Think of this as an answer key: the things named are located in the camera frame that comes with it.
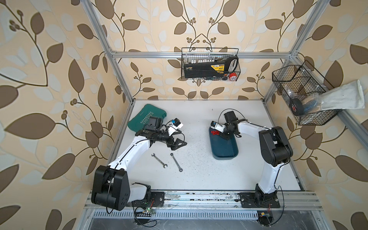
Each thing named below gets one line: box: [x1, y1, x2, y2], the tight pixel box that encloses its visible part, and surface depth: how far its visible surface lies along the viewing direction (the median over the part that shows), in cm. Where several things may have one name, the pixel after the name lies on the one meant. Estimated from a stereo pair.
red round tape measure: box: [228, 72, 238, 81], surface depth 89 cm
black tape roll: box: [289, 98, 305, 116], surface depth 67 cm
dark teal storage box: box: [208, 126, 239, 161], surface depth 91 cm
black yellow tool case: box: [183, 56, 239, 79], surface depth 85 cm
